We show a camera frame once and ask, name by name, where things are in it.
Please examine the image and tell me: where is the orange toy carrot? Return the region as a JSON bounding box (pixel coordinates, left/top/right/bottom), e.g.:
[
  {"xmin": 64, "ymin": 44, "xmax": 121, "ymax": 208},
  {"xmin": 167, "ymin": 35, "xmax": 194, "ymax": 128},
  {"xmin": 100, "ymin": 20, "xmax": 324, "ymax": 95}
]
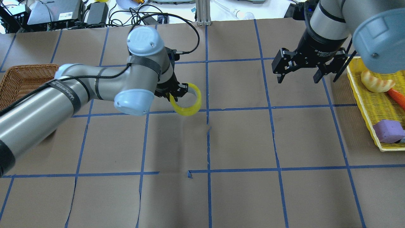
[{"xmin": 387, "ymin": 88, "xmax": 405, "ymax": 110}]

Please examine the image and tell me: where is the brown wicker basket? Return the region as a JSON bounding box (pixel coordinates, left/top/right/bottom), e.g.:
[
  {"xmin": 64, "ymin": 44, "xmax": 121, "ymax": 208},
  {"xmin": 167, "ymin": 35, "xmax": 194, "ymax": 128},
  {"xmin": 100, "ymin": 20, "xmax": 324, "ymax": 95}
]
[{"xmin": 0, "ymin": 64, "xmax": 59, "ymax": 110}]

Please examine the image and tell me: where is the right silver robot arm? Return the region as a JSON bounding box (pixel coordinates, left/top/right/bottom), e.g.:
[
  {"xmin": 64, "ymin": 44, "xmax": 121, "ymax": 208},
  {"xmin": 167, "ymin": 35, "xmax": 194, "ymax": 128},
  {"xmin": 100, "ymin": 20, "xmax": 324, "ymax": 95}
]
[{"xmin": 272, "ymin": 0, "xmax": 405, "ymax": 83}]

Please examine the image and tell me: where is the aluminium frame post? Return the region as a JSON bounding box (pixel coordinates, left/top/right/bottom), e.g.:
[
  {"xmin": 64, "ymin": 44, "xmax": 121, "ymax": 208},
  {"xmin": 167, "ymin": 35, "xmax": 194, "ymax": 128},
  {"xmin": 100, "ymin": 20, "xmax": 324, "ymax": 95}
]
[{"xmin": 195, "ymin": 0, "xmax": 212, "ymax": 26}]

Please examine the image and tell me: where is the blue plate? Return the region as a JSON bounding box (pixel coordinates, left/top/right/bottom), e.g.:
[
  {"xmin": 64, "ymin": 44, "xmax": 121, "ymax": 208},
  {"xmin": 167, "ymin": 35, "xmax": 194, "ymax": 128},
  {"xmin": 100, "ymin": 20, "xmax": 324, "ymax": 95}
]
[{"xmin": 116, "ymin": 0, "xmax": 149, "ymax": 11}]

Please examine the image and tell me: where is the black power adapter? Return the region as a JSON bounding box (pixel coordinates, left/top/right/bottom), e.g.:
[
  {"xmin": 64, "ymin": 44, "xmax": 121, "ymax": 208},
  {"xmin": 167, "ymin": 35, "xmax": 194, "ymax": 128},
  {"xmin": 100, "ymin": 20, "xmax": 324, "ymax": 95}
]
[{"xmin": 85, "ymin": 2, "xmax": 109, "ymax": 25}]

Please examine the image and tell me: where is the purple sponge block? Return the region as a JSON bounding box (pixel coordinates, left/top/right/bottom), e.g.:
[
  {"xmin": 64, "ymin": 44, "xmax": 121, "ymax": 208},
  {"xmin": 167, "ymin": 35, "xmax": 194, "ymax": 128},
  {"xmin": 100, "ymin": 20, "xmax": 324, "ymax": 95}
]
[{"xmin": 373, "ymin": 119, "xmax": 405, "ymax": 144}]

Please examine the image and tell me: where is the black red computer box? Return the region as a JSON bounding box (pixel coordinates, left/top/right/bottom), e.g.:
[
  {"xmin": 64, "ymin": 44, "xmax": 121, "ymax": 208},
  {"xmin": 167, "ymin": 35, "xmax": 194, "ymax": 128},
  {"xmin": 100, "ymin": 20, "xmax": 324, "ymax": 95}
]
[{"xmin": 27, "ymin": 0, "xmax": 85, "ymax": 26}]

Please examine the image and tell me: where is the yellow plastic basket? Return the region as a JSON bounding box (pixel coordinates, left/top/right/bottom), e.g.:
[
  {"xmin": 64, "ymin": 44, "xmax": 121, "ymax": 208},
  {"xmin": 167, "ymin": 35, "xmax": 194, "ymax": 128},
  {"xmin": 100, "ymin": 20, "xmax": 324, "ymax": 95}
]
[{"xmin": 346, "ymin": 57, "xmax": 405, "ymax": 152}]

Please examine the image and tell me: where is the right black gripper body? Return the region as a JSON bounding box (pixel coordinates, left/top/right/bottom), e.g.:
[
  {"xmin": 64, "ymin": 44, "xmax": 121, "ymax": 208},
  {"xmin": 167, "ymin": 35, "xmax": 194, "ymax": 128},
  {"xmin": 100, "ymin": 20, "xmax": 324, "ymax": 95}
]
[{"xmin": 294, "ymin": 30, "xmax": 347, "ymax": 71}]

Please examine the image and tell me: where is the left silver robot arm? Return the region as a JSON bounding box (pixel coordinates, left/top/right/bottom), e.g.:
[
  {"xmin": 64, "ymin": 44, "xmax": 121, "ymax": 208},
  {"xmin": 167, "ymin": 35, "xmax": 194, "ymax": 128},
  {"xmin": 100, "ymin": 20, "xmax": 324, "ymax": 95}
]
[{"xmin": 0, "ymin": 26, "xmax": 191, "ymax": 176}]

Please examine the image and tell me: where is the white light bulb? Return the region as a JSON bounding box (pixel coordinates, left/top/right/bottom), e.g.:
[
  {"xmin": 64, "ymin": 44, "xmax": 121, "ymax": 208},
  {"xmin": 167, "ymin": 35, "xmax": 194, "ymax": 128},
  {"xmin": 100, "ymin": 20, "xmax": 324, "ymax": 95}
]
[{"xmin": 229, "ymin": 8, "xmax": 255, "ymax": 20}]

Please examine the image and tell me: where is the yellow tape roll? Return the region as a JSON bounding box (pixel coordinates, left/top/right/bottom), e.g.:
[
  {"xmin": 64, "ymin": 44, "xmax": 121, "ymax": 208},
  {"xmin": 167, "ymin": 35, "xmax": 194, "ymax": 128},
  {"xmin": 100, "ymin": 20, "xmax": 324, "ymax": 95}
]
[{"xmin": 169, "ymin": 83, "xmax": 202, "ymax": 116}]

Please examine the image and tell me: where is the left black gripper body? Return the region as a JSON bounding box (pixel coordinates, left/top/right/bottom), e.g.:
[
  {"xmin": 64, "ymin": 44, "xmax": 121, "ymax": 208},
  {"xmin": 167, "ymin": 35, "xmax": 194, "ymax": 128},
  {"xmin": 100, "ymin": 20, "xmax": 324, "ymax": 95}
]
[{"xmin": 154, "ymin": 72, "xmax": 179, "ymax": 95}]

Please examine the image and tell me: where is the yellow toy banana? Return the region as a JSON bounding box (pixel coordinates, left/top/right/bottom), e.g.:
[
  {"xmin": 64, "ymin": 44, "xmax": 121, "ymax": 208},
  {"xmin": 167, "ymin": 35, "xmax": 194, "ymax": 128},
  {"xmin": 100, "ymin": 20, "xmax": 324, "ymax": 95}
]
[{"xmin": 361, "ymin": 70, "xmax": 396, "ymax": 93}]

